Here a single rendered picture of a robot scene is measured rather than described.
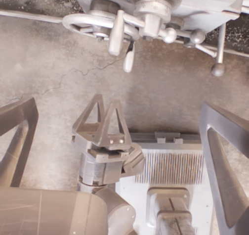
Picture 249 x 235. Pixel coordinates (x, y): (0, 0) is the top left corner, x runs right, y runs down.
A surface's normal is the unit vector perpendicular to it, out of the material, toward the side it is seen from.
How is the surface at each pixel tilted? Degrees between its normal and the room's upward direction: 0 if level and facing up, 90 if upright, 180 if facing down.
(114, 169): 39
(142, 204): 0
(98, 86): 0
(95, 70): 0
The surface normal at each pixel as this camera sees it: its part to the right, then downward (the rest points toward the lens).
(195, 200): -0.01, 0.13
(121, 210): 0.59, 0.21
